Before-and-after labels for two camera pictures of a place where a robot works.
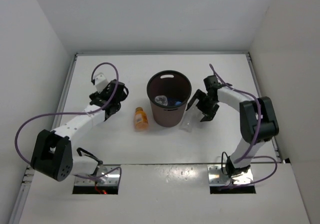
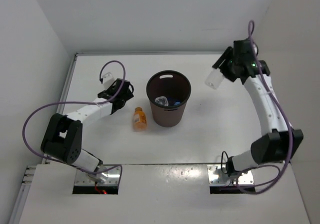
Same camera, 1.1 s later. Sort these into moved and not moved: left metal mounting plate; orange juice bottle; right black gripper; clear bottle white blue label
Moved: right black gripper
Not moved: orange juice bottle; left metal mounting plate; clear bottle white blue label
